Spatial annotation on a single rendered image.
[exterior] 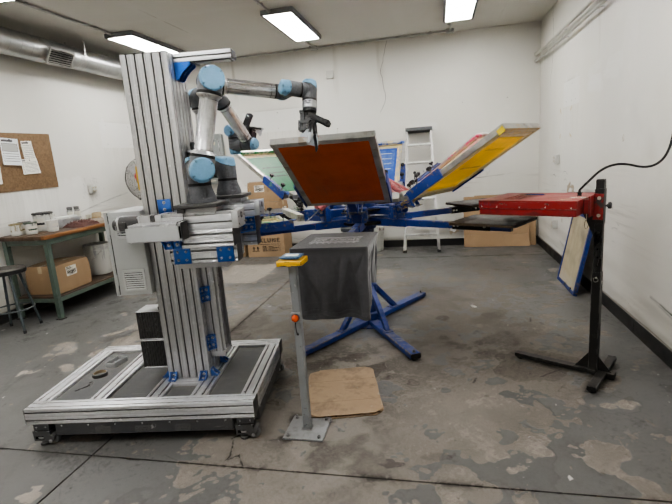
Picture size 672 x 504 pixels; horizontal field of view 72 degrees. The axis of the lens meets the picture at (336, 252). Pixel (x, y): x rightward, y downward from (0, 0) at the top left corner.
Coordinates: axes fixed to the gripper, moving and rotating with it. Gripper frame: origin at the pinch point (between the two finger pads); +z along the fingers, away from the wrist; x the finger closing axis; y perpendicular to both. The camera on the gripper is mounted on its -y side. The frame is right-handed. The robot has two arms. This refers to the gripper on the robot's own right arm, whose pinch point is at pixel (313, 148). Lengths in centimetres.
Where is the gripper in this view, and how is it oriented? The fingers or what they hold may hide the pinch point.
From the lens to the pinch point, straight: 240.0
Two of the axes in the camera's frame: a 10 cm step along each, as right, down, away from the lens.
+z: 0.1, 10.0, -0.9
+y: -9.8, 0.3, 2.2
